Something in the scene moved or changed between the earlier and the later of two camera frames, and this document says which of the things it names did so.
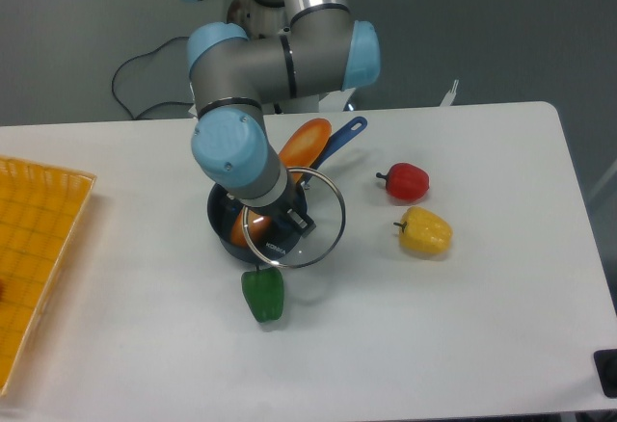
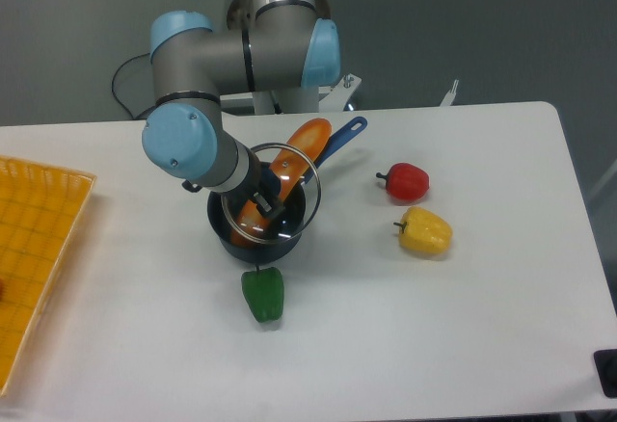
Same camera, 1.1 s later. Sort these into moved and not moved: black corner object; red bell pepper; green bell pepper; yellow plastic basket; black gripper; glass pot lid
Moved: black gripper; glass pot lid
Not moved: red bell pepper; green bell pepper; black corner object; yellow plastic basket
